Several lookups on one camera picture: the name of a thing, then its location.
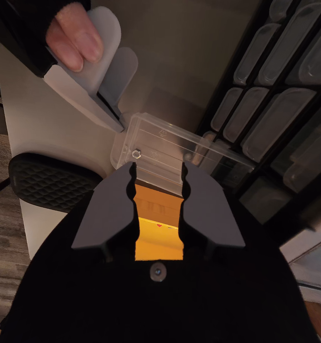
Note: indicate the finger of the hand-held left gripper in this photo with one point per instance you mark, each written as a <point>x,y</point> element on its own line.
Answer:
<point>69,88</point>
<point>125,75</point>

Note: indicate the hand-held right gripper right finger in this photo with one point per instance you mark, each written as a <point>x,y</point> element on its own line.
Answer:
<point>211,214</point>

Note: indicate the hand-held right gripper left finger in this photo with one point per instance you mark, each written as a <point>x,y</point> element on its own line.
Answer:
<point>109,214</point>

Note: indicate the yellow plastic bin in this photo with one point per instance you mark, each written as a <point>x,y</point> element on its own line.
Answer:
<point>158,244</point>

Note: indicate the small metal nut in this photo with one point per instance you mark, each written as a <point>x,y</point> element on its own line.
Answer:
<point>133,154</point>

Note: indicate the clear plastic drawer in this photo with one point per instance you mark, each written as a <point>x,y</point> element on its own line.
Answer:
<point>166,142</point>

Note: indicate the black drawer cabinet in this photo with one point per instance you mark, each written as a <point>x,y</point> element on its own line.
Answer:
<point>278,88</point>

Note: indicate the person's left hand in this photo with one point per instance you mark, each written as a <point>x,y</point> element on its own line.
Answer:
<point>74,43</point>

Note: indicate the black ribbed pad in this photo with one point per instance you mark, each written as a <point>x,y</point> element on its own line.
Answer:
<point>48,182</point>

